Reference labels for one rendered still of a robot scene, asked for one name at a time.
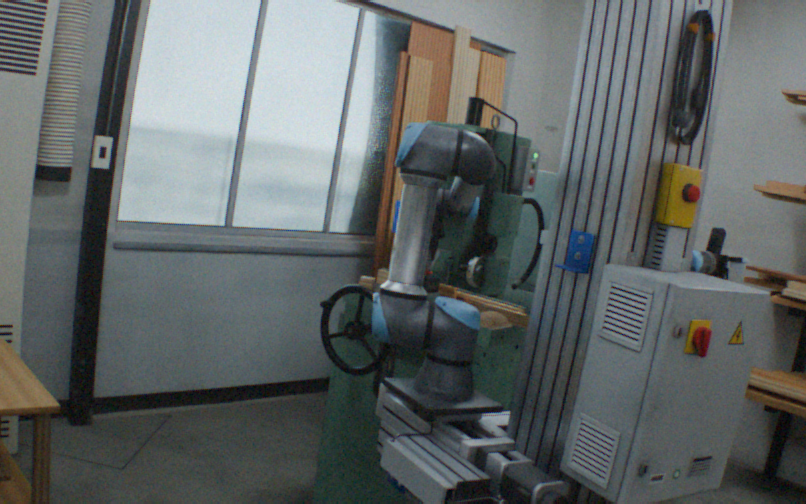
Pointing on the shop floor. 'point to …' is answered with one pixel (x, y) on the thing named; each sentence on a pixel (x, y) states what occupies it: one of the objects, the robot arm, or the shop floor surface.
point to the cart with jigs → (7, 471)
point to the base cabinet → (355, 356)
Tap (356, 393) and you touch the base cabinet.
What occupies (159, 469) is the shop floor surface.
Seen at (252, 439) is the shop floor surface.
